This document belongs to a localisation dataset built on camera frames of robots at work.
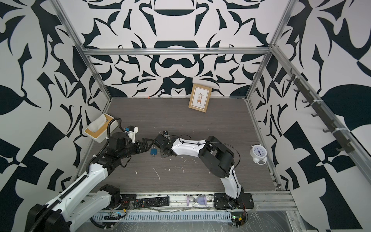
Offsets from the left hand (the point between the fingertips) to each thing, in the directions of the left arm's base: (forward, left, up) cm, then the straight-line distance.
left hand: (149, 140), depth 80 cm
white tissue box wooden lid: (+14, +38, -11) cm, 42 cm away
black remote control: (-28, -2, -13) cm, 31 cm away
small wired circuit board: (-33, +15, -15) cm, 39 cm away
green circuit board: (-35, -44, -16) cm, 59 cm away
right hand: (0, -8, -14) cm, 16 cm away
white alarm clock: (-4, -64, -13) cm, 65 cm away
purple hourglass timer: (-28, -27, -12) cm, 40 cm away
